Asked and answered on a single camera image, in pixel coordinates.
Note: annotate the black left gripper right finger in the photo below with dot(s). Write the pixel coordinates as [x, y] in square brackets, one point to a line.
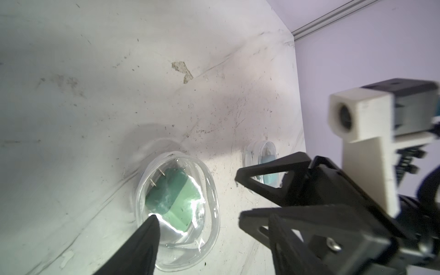
[290, 255]

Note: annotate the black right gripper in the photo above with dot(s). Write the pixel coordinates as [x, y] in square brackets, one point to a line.
[349, 232]

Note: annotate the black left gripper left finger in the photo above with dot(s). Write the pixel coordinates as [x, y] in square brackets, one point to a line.
[138, 255]

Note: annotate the teal wall charger plug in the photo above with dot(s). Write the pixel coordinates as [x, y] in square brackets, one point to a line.
[269, 178]

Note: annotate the mint green dual usb charger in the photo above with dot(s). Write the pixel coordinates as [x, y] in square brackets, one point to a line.
[176, 199]

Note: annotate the aluminium frame profile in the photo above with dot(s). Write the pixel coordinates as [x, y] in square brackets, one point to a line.
[331, 17]

